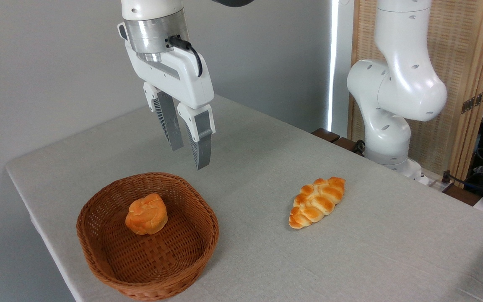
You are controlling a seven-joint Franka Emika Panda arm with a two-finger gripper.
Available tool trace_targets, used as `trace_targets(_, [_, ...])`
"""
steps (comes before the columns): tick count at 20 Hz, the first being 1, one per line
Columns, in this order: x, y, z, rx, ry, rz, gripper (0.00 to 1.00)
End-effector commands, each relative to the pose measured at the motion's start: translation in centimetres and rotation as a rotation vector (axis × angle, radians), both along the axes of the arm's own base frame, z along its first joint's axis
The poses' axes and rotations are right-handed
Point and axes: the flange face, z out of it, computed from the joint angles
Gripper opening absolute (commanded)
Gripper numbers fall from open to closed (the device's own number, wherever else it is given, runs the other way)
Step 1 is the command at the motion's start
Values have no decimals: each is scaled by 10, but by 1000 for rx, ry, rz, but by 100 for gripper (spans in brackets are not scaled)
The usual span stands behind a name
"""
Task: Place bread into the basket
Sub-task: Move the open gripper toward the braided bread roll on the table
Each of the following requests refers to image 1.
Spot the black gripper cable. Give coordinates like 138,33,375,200
168,36,203,78

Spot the dark metal screen hinge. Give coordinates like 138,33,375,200
461,89,483,115

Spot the brown wicker basket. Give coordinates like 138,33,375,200
76,172,220,301

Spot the wooden bamboo folding screen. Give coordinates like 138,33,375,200
348,0,483,182

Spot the dark wooden block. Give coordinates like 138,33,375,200
334,137,364,156
443,185,482,206
311,128,340,143

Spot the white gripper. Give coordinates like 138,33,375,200
125,40,216,170

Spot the grey tablecloth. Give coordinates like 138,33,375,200
6,88,483,302

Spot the long braided bread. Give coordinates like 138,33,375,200
288,177,346,229

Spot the round orange bread roll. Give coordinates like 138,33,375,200
125,193,169,235

